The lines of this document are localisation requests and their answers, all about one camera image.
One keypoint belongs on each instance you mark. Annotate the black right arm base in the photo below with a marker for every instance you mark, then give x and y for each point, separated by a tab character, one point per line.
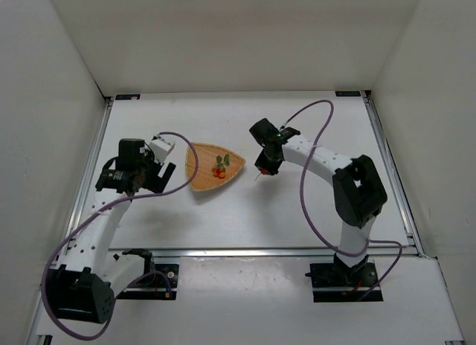
330	285

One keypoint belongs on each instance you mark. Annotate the single red cherry with stem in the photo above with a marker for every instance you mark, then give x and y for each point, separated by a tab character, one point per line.
261	173

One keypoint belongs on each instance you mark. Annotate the triangular woven bamboo basket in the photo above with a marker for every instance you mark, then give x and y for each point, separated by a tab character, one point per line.
204	180

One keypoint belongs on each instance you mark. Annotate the aluminium table edge rail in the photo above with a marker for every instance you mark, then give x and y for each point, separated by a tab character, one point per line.
373	251

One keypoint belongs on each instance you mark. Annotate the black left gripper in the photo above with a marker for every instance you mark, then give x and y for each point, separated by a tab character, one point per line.
155	178

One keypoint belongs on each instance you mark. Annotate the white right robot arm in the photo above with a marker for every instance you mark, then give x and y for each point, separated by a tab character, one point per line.
358	191

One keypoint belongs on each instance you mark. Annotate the right side aluminium rail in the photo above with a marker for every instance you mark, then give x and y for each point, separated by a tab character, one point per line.
393	175

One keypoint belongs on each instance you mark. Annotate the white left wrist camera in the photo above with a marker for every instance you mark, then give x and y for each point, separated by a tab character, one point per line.
160	148

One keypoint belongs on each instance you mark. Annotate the left side aluminium rail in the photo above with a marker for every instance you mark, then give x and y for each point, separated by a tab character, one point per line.
91	161

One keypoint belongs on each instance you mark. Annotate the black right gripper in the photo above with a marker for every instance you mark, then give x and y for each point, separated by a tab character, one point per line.
268	165

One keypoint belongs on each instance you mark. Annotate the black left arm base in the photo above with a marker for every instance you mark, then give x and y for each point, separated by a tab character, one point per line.
152	274

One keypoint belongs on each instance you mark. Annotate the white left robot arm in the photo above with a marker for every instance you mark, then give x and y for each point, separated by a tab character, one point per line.
87	279

